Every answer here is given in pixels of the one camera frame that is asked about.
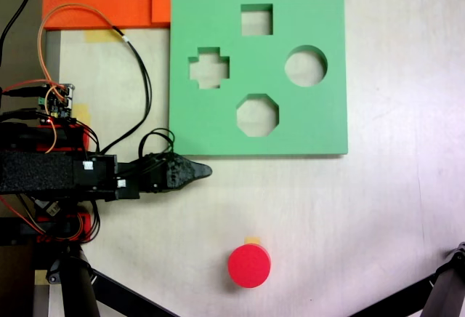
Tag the red cylinder block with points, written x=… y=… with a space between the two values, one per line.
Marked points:
x=249 y=267

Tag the green shape hole board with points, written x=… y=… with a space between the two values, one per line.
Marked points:
x=225 y=22

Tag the red base clamp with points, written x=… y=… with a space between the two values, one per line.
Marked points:
x=84 y=222
x=85 y=139

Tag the yellow masking tape piece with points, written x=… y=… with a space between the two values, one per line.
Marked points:
x=100 y=36
x=83 y=113
x=40 y=277
x=252 y=240

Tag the circuit board with connectors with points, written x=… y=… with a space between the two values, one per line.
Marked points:
x=58 y=104

